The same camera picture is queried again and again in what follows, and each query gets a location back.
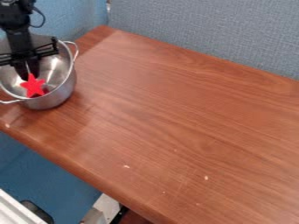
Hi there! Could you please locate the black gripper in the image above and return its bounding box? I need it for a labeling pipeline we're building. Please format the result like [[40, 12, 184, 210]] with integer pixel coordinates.
[[0, 24, 59, 81]]

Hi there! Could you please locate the red star-shaped bar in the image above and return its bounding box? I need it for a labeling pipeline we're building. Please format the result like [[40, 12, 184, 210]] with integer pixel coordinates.
[[20, 73, 48, 98]]

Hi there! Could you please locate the stainless steel pot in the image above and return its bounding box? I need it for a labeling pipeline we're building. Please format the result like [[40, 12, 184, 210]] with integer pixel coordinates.
[[0, 40, 80, 110]]

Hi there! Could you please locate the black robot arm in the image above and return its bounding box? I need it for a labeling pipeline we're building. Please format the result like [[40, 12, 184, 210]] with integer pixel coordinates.
[[0, 0, 59, 81]]

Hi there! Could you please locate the white radiator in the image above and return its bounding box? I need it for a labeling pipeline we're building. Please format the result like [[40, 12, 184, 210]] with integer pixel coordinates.
[[0, 189, 47, 224]]

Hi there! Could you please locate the white table leg bracket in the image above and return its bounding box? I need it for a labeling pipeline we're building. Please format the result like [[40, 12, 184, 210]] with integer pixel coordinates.
[[79, 193, 124, 224]]

